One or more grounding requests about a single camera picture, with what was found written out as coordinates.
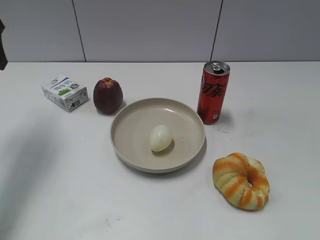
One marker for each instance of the red soda can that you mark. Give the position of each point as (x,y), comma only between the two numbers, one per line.
(214,82)

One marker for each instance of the beige round plate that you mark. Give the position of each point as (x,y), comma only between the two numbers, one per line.
(131,128)

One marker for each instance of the dark red apple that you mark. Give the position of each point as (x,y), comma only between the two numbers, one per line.
(107,96)

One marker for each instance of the white egg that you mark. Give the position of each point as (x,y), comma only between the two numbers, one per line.
(160,138)

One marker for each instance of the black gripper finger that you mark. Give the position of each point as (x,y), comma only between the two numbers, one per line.
(3,57)

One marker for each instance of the small white milk carton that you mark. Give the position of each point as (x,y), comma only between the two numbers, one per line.
(65,92)

